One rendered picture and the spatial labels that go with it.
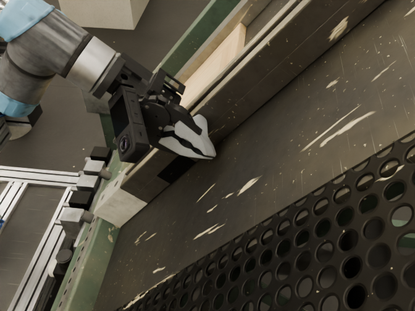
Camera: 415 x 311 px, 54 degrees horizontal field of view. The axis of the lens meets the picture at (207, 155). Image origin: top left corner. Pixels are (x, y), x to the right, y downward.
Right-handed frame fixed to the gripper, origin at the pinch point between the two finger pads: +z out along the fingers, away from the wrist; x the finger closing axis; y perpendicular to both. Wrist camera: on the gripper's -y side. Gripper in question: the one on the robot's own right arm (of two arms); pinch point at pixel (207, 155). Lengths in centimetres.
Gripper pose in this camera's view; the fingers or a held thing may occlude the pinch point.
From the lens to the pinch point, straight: 66.4
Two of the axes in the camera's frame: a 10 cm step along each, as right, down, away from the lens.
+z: 7.8, 5.3, 3.3
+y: 1.6, -6.8, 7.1
